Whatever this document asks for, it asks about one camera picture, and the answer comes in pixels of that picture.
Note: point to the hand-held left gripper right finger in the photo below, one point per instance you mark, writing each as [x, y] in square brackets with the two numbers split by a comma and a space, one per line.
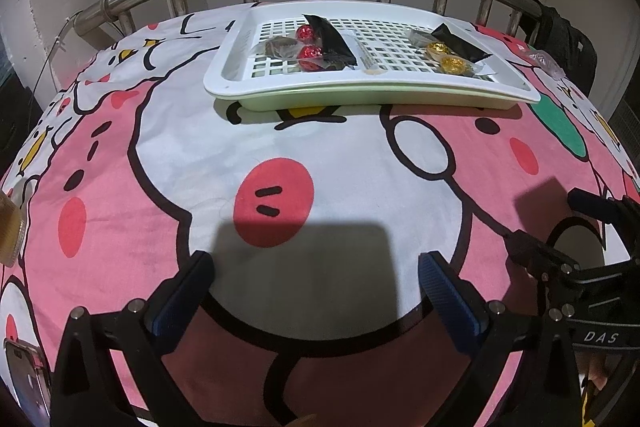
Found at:
[452, 302]

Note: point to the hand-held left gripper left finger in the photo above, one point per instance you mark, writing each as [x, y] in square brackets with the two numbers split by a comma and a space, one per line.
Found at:
[177, 302]

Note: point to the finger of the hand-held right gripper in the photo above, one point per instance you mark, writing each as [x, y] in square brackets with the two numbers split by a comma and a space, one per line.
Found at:
[595, 206]
[535, 254]

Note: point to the black snack packet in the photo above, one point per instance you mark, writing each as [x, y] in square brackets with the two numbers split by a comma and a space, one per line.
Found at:
[330, 39]
[457, 39]

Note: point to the white grid plastic tray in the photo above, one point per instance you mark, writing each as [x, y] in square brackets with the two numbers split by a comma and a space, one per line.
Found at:
[390, 79]

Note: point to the dark candy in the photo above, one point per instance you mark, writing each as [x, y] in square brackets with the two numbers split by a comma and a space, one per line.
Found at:
[419, 38]
[280, 47]

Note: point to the red foil candy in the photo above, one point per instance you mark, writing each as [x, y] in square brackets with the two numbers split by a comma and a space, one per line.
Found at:
[310, 56]
[304, 33]

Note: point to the clear plastic wrappers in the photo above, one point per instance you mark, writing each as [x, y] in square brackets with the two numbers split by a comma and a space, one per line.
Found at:
[542, 59]

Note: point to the phone in clear case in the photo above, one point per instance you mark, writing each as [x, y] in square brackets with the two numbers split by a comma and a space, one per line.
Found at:
[27, 382]

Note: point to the dark cloth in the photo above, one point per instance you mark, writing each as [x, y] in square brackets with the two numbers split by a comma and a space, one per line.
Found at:
[560, 37]

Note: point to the brown jar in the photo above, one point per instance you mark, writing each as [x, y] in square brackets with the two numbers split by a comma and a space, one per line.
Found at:
[11, 227]

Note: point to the cartoon printed blanket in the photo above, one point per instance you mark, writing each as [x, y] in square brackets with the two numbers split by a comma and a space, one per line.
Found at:
[325, 157]

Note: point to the gold foil candy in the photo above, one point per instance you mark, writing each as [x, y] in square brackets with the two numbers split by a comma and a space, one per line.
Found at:
[436, 48]
[452, 64]

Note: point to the clear wrapped bar in tray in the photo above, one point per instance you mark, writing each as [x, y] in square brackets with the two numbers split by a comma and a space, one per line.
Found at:
[364, 57]

